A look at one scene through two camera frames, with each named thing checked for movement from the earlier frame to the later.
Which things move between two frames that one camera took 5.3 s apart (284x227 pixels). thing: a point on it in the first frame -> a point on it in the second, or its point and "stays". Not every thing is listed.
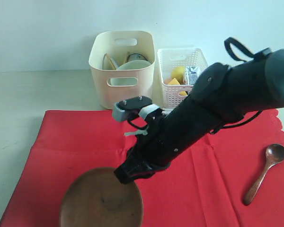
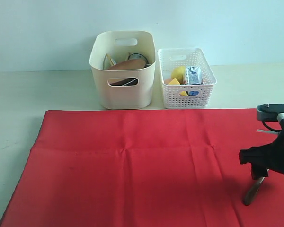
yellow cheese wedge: [174, 82] stays
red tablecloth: [206, 188] stays
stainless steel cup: [136, 56] stays
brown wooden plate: [97, 197] -> [134, 64]
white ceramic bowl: [134, 65] -> [151, 59]
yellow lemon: [177, 73] stays
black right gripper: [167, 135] -> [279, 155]
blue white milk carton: [193, 72] stays
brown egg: [167, 81] stays
